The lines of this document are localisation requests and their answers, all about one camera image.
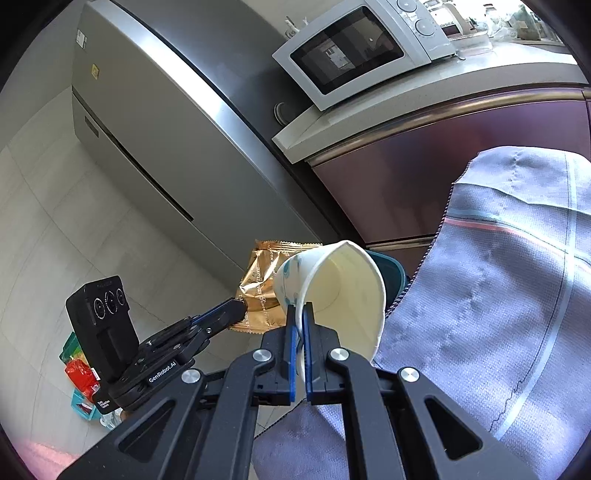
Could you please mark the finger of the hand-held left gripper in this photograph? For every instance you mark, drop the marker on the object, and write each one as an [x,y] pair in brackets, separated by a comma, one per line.
[212,311]
[226,319]

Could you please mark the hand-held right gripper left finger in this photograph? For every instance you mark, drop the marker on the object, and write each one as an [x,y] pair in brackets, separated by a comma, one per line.
[292,355]

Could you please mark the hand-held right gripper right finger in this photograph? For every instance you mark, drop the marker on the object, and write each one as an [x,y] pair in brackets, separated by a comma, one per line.
[308,360]

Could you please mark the large gold packet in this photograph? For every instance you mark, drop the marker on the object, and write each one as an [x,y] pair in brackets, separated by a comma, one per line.
[258,286]

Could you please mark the blue dotted paper cup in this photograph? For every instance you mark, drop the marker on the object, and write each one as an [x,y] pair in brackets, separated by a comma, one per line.
[341,286]

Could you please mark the teal bin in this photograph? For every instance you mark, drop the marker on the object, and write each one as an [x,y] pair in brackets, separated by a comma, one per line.
[392,281]

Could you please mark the green snack packet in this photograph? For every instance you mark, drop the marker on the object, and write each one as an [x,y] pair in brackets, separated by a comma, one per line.
[71,348]

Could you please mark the red snack packet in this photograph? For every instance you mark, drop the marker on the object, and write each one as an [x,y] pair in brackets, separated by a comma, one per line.
[81,374]

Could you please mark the teal snack packet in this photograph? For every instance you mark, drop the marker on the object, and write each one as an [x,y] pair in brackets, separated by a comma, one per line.
[85,406]

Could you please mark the grey checked cloth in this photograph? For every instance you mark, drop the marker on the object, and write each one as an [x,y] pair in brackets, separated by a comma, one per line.
[461,323]

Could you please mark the purple base cabinets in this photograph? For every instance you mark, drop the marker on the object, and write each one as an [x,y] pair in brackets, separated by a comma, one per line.
[392,184]

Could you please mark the grey refrigerator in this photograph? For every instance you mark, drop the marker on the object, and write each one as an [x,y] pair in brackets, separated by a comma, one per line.
[161,115]

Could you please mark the white kitchen countertop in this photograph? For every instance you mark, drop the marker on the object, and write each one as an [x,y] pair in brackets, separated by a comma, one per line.
[415,92]

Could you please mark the white microwave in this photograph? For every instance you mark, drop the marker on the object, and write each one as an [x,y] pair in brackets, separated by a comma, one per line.
[341,50]

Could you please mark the glass food container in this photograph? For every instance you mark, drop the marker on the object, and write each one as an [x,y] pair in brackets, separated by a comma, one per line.
[471,42]

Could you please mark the clear plastic bag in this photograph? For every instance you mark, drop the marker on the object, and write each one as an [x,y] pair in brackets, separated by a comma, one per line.
[505,23]

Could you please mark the grey round wall socket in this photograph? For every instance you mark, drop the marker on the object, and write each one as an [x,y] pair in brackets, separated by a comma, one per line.
[282,113]

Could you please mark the white antler wall hook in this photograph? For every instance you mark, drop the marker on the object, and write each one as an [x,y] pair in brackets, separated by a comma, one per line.
[294,26]

